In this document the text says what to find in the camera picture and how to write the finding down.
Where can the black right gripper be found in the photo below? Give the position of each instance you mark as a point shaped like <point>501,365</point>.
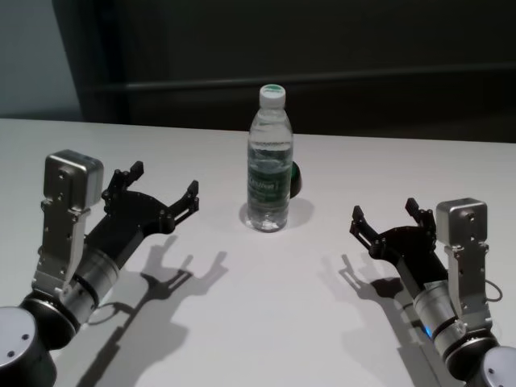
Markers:
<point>411,250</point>

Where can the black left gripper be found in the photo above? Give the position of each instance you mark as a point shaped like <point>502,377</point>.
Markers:
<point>133,217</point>

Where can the clear water bottle green label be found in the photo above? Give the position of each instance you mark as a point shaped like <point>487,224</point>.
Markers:
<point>269,181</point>

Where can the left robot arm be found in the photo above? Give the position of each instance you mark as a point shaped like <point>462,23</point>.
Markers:
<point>24,338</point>

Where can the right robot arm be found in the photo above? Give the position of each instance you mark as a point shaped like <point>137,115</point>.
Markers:
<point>433,306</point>

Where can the green YES button black base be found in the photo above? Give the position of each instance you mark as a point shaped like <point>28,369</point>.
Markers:
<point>296,181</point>

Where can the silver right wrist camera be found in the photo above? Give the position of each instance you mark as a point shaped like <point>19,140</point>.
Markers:
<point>463,225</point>

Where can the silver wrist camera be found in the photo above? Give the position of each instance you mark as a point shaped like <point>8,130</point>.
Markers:
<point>68,185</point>
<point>463,225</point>

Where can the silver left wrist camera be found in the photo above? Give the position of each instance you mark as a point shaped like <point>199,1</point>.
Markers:
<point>68,185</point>

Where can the dark vertical frame post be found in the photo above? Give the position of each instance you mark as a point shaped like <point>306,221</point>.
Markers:
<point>92,60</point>

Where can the thin grey horizontal rail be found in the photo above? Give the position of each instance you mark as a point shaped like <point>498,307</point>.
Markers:
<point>322,82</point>

